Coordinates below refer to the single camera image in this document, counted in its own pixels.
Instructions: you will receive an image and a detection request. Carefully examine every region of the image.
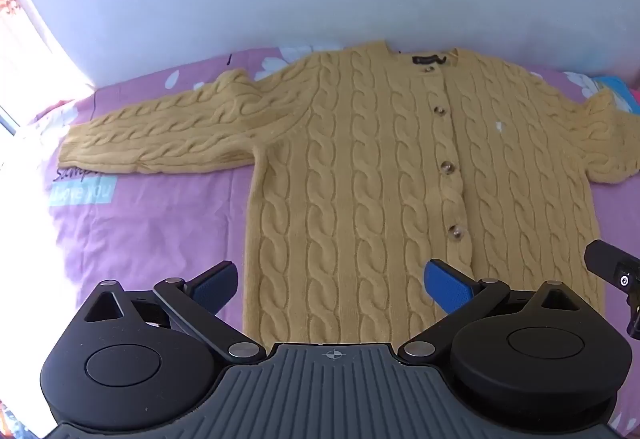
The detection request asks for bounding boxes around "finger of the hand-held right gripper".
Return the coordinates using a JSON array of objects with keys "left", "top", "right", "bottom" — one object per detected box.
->
[
  {"left": 584, "top": 239, "right": 640, "bottom": 293},
  {"left": 626, "top": 290, "right": 640, "bottom": 339}
]

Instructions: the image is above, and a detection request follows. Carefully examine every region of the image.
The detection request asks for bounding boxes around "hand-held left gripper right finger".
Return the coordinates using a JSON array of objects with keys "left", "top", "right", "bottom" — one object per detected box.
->
[{"left": 397, "top": 258, "right": 577, "bottom": 366}]

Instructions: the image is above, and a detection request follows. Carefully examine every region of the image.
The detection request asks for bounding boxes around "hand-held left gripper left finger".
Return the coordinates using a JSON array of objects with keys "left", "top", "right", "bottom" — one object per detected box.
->
[{"left": 82, "top": 260, "right": 266, "bottom": 365}]

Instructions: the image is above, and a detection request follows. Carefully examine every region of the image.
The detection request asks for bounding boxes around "yellow cable knit cardigan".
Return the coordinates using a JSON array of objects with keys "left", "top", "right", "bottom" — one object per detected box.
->
[{"left": 57, "top": 38, "right": 640, "bottom": 346}]

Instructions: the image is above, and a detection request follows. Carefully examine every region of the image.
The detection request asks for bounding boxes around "purple printed bedsheet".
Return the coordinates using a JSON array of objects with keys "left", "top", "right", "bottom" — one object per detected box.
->
[{"left": 0, "top": 44, "right": 640, "bottom": 439}]

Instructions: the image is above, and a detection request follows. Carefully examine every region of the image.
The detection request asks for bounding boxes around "colourful printed cloth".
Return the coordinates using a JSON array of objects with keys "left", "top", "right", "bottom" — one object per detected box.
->
[{"left": 592, "top": 73, "right": 640, "bottom": 116}]

